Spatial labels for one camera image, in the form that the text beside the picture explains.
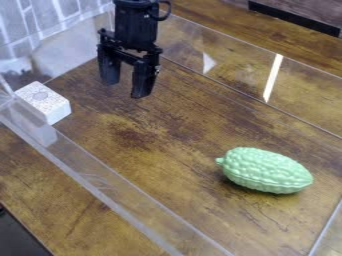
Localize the green bumpy bitter gourd toy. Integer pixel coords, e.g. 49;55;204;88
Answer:
215;147;314;194

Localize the white speckled rectangular block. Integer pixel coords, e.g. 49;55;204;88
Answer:
15;81;72;125

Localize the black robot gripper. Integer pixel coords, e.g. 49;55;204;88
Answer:
97;0;163;99

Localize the clear acrylic tray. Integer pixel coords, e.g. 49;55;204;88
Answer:
0;7;342;256

